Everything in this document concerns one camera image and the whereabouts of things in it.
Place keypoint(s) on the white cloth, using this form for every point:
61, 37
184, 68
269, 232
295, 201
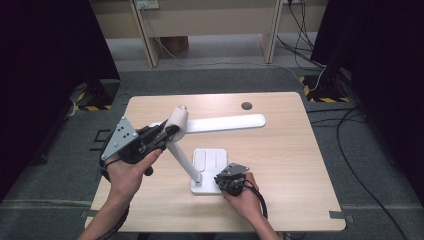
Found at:
178, 118

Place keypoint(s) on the brown cardboard box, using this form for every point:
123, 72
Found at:
175, 44

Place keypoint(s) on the white power strip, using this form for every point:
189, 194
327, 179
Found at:
147, 4

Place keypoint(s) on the person's right hand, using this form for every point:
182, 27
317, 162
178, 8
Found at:
246, 203

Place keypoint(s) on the hazard-striped stand base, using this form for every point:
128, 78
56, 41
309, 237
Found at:
96, 95
325, 90

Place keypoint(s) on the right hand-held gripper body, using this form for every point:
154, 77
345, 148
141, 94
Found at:
233, 178

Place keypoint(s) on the person's left hand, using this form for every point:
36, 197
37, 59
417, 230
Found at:
126, 180

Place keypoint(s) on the white desk lamp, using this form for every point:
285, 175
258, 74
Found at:
230, 122

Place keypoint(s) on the light wooden desk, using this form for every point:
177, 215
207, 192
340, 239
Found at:
206, 23

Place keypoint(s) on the black curtain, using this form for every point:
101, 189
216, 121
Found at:
383, 66
43, 66

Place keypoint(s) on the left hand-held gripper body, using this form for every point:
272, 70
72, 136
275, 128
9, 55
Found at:
125, 136

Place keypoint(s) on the grey tape strip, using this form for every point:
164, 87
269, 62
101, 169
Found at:
90, 213
340, 216

